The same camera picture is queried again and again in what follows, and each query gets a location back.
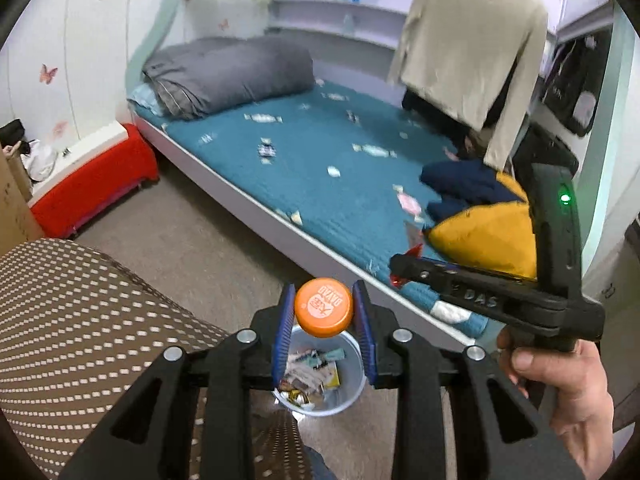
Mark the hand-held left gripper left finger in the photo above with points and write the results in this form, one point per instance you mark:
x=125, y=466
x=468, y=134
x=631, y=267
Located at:
x=282, y=330

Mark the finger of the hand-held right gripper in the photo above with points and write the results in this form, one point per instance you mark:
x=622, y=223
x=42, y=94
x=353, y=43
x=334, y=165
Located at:
x=490, y=274
x=450, y=287

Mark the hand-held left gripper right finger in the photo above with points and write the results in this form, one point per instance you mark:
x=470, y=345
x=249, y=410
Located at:
x=362, y=330

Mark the small teal packet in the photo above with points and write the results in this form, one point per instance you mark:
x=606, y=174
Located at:
x=332, y=355

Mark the orange bottle cap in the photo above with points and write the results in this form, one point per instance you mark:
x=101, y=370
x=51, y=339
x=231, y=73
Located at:
x=323, y=307

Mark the red plastic wrapper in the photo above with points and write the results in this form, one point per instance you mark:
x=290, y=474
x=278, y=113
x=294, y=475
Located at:
x=414, y=250

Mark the yellow white carton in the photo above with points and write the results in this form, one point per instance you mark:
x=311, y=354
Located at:
x=332, y=377

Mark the light blue plastic bin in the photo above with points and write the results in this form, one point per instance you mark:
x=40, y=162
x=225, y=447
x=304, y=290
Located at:
x=350, y=390

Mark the person's right hand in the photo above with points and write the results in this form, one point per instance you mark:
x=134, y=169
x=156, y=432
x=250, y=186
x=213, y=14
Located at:
x=565, y=395

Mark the yellow cushion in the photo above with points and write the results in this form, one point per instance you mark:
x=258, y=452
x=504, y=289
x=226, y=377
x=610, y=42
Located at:
x=490, y=235

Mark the navy clothing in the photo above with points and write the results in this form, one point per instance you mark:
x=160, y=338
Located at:
x=465, y=185

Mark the person's jeans leg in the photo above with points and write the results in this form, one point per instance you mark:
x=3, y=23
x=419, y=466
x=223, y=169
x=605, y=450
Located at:
x=315, y=465

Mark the teal bed mattress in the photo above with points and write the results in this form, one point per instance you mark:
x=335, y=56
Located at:
x=325, y=175

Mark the black hanging bag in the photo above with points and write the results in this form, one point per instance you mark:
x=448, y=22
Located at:
x=575, y=90

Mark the cream hanging shirt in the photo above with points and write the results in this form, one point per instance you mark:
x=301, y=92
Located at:
x=465, y=50

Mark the red bench white top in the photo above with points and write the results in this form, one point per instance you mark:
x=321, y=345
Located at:
x=95, y=180

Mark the grey folded duvet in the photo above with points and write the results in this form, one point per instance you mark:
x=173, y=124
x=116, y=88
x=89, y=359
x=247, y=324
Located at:
x=235, y=75

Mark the blue plaid pillow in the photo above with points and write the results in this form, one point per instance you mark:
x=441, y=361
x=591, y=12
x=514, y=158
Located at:
x=145, y=100

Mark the white plastic bag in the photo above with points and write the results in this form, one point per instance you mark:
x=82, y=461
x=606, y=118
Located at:
x=39, y=160

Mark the cardboard box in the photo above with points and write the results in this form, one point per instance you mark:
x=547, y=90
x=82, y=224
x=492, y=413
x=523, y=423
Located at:
x=12, y=200

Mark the black clothes heap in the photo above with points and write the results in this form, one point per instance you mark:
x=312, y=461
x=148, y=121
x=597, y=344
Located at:
x=12, y=132

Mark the white wardrobe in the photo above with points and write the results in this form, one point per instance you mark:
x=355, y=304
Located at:
x=85, y=50

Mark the pink butterfly sticker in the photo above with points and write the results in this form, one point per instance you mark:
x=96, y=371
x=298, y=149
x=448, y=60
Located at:
x=47, y=74

